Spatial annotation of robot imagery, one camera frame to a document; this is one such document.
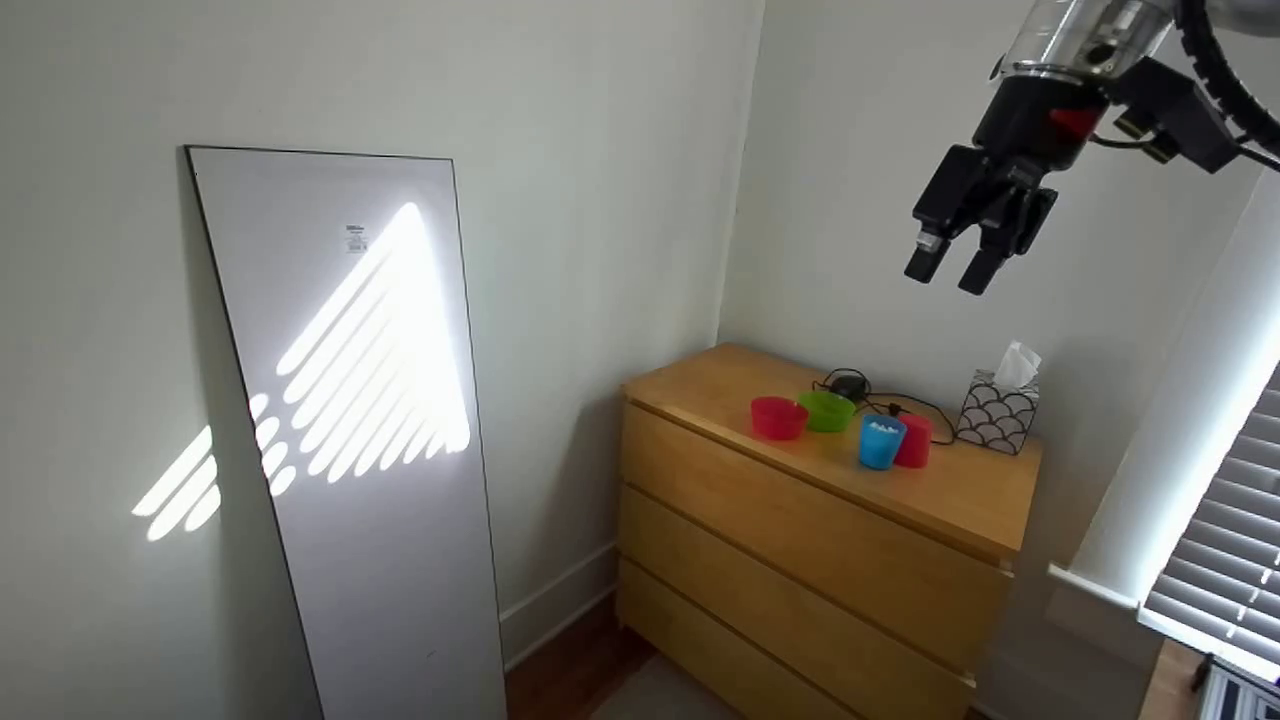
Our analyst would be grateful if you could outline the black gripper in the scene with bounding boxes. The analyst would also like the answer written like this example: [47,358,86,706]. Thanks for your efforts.
[905,74,1118,302]

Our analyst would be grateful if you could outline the blue plastic cup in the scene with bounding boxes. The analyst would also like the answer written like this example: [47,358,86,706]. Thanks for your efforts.
[852,407,914,477]

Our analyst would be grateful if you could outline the red plastic cup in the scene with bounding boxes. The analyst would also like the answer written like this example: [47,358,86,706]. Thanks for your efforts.
[897,411,938,472]

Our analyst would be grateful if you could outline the green plastic bowl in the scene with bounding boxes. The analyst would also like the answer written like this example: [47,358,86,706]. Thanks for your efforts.
[798,383,862,436]

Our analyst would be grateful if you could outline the white tissue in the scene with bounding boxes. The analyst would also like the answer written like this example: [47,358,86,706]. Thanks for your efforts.
[990,337,1049,398]

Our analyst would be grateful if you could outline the scale-patterned tissue box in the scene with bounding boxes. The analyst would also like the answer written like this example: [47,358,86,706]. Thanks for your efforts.
[952,368,1045,462]

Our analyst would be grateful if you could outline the black charger device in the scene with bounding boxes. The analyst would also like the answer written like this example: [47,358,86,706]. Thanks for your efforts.
[822,366,876,404]

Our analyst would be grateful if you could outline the wooden dresser drawer front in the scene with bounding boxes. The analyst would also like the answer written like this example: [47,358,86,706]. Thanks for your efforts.
[616,483,994,720]
[612,555,857,720]
[621,398,1015,673]

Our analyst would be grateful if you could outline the light wooden dresser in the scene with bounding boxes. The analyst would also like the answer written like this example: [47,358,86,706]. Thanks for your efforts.
[612,344,1049,720]

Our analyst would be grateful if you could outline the white window blinds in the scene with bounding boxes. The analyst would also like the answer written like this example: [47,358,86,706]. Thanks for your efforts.
[1135,360,1280,687]

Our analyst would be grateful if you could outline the white baseboard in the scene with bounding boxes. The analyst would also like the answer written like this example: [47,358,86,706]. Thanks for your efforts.
[498,535,623,673]

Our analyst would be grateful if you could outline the tall white leaning board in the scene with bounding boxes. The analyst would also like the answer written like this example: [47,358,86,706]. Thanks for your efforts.
[179,140,511,720]

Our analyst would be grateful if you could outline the thin black charger cable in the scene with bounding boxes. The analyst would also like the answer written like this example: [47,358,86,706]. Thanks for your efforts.
[863,387,965,451]

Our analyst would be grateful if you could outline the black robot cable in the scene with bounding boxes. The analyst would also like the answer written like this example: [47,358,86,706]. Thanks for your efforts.
[1086,0,1280,175]

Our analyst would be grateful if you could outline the white window frame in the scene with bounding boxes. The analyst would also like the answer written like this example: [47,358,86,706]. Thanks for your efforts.
[1045,174,1280,616]

